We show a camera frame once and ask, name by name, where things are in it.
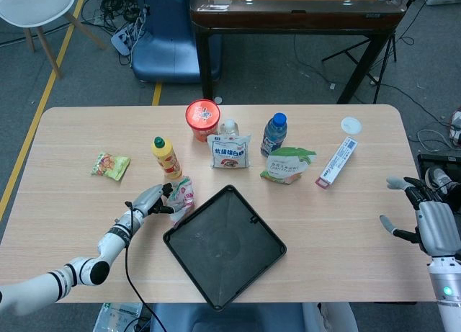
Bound grey sneaker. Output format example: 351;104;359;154
424;167;455;196

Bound long white carton box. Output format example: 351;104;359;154
314;136;359;191

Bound orange instant noodle cup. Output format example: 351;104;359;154
185;99;221;143

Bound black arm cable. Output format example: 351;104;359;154
124;200;163;332

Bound black square tray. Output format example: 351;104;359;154
162;184;288;310

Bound small clear plastic bottle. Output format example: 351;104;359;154
219;118;241;137

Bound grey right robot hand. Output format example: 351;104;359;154
379;176;461;257

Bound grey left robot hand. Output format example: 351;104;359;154
129;183;176;217

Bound pink white seasoning bag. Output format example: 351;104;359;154
166;176;197;228

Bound clear plastic bag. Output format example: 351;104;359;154
94;302;143;332

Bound white chair wooden legs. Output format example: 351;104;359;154
0;0;109;79

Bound green snack packet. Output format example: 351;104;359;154
89;151;131;181

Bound brown mahjong table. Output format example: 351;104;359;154
189;0;408;104

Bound black floor cable bundle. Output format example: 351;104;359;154
81;0;152;34

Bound yellow squeeze bottle green cap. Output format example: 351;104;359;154
151;136;184;181

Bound white round lid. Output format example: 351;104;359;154
341;117;362;134

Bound white power strip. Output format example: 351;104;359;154
110;22;145;55

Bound white sugar bag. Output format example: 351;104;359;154
207;133;252;170

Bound blue drink bottle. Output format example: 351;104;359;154
260;112;289;158

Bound green white corn starch pouch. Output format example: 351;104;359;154
259;146;318;185

